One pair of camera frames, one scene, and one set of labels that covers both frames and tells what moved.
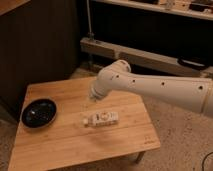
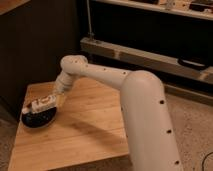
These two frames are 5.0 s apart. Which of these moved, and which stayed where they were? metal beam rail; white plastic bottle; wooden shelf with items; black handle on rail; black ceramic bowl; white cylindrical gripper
Moved: white cylindrical gripper; white plastic bottle
Stayed: black handle on rail; metal beam rail; black ceramic bowl; wooden shelf with items
